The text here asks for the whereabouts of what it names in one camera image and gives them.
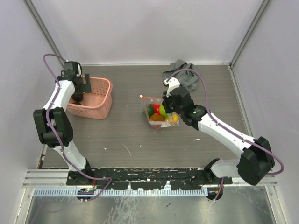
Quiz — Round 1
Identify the dark brown round fruit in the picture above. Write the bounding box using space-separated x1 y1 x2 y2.
72 94 84 105

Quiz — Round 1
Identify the yellow lemon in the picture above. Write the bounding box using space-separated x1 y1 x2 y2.
165 112 179 124

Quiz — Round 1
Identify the green lime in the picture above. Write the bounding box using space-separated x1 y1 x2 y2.
159 105 169 118

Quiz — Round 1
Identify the red apple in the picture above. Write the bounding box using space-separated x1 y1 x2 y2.
150 104 160 114

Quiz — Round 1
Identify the pink plastic basket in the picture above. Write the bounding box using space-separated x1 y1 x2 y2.
67 77 113 119

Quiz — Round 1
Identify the red yellow mango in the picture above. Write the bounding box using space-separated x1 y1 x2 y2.
150 114 165 122

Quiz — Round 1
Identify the clear zip top bag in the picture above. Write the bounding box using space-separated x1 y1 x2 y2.
139 95 179 129

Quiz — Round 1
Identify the dark green fruit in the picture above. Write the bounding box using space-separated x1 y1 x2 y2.
147 104 155 117

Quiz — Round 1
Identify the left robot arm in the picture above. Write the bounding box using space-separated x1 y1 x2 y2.
33 61 93 185

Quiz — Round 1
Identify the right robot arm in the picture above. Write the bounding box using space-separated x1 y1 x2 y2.
162 86 275 186

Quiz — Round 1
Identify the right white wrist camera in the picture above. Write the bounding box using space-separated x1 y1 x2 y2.
163 77 180 97

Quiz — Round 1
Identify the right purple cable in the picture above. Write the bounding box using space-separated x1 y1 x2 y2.
167 68 285 202

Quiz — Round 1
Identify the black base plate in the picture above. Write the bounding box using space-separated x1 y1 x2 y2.
66 168 221 190

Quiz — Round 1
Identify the grey cable duct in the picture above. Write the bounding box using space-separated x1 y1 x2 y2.
33 187 208 198

